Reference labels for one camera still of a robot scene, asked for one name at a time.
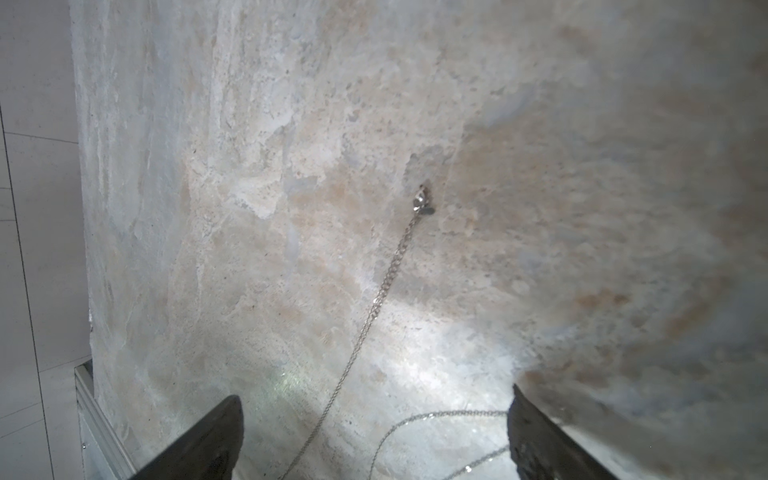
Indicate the aluminium corner profile left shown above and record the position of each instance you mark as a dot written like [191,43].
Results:
[103,455]

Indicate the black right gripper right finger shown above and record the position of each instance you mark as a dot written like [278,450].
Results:
[540,449]

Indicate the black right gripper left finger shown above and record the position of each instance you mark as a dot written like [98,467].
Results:
[208,450]

